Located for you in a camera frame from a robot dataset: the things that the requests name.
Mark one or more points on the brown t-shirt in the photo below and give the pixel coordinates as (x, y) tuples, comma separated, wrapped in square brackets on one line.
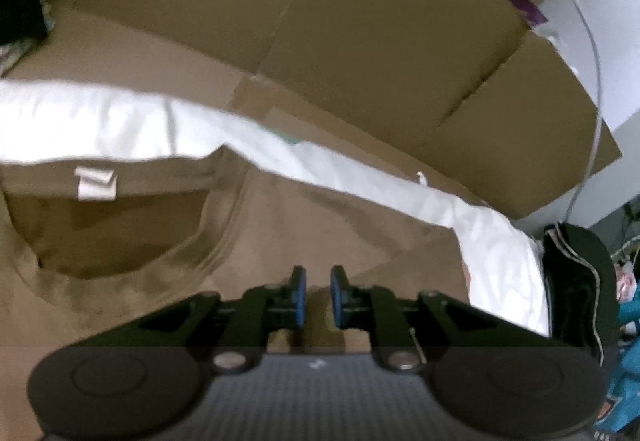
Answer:
[(71, 267)]

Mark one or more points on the black garment right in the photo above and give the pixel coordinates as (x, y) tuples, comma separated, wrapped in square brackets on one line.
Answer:
[(580, 284)]

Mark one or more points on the brown cardboard sheet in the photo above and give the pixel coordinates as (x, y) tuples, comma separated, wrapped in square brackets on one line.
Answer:
[(463, 86)]

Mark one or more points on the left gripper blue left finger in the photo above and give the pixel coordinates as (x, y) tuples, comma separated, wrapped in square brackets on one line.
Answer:
[(248, 322)]

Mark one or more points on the blue patterned cloth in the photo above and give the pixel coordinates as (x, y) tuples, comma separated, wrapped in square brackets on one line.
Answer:
[(621, 405)]

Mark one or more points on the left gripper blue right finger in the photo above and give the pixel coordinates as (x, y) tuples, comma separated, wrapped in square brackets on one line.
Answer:
[(376, 311)]

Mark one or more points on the white bear print duvet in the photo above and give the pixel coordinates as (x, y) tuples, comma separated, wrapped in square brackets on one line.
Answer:
[(50, 120)]

